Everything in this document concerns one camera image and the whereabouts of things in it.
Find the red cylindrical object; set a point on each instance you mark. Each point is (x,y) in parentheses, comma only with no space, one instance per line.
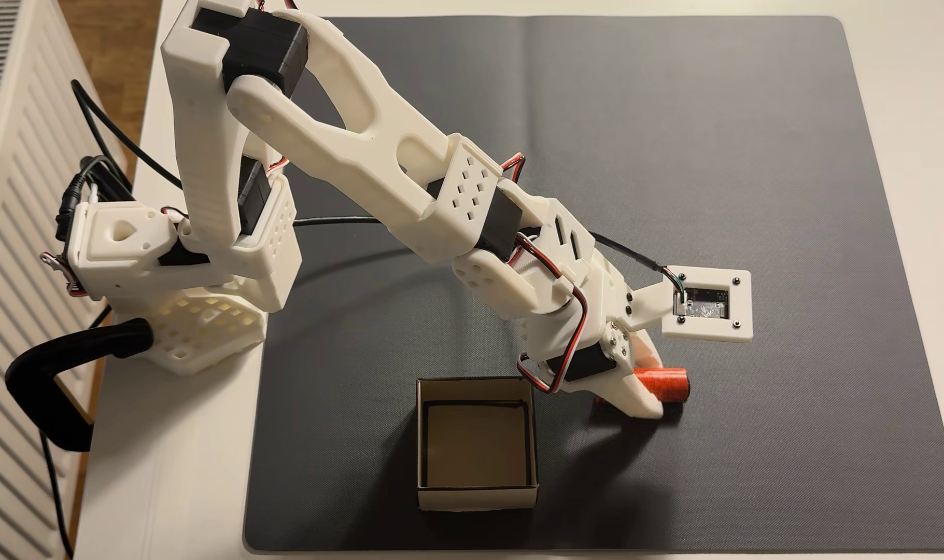
(666,385)

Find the small open cardboard box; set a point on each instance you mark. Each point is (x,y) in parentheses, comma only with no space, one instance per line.
(476,451)

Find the dark grey textured mat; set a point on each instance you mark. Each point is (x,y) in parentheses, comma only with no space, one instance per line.
(752,155)

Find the black table clamp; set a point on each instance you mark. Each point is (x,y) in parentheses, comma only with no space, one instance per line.
(36,389)

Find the white radiator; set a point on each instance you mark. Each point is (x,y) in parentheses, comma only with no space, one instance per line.
(5,311)

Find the white framed camera module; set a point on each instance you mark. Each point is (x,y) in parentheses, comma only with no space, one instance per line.
(705,330)

